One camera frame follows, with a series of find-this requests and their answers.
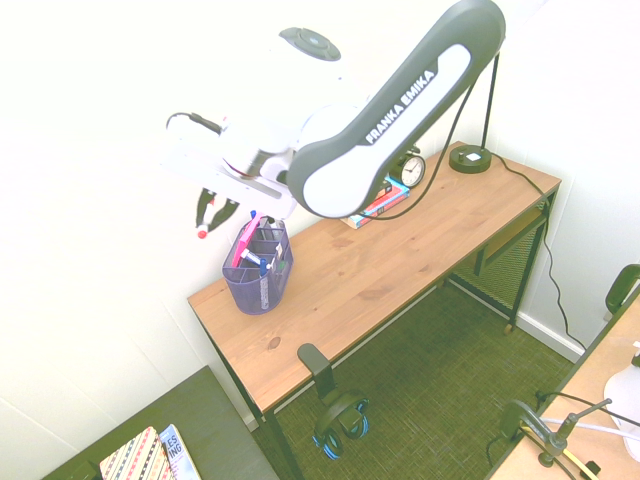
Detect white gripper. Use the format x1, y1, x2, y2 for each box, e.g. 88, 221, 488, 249
159, 147, 297, 234

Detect white marker red cap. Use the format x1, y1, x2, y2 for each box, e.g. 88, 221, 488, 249
195, 197, 217, 241

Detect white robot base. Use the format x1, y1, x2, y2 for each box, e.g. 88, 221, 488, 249
601, 339, 640, 464

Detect white marker blue cap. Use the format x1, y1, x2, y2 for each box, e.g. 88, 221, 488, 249
242, 249, 274, 272

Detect pink notepad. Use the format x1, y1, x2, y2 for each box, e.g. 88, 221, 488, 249
230, 219, 262, 269

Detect purple mesh desk organizer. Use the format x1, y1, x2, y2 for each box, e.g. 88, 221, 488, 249
221, 218, 295, 317

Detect blue book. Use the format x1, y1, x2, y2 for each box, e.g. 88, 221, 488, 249
346, 197, 402, 231

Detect red book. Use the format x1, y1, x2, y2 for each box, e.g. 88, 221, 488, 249
360, 180, 411, 217

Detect black headphone hanger clamp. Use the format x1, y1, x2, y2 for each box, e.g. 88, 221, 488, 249
296, 342, 336, 402

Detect black twin-bell alarm clock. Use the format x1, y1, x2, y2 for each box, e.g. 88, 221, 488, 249
397, 144, 428, 189

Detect white and blue magazine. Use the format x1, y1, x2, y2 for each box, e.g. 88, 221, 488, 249
158, 423, 203, 480

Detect black and blue headphones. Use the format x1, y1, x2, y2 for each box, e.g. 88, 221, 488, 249
311, 389, 372, 461

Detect black desk lamp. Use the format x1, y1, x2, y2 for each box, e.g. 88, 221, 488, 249
447, 49, 503, 175

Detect black table clamp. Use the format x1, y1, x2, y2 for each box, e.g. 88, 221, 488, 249
498, 398, 567, 467

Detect black curved chair back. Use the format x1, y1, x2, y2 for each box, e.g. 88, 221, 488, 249
604, 263, 640, 322

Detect light wooden table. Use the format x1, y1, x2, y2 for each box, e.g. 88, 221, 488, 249
487, 294, 640, 480

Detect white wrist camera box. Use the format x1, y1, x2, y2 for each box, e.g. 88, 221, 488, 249
168, 122, 230, 170

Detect wooden desk black frame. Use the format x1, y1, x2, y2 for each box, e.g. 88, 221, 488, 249
187, 141, 563, 480

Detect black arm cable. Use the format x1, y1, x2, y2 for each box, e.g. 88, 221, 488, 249
165, 49, 502, 222

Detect black lamp power cord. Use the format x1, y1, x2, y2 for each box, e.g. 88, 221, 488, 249
489, 152, 587, 351

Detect black thin cable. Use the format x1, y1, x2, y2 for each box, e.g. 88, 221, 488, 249
535, 389, 640, 430

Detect yellow cable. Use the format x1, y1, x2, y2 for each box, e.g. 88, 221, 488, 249
518, 424, 602, 477

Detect white thin cable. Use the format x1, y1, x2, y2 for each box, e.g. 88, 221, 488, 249
573, 421, 640, 442

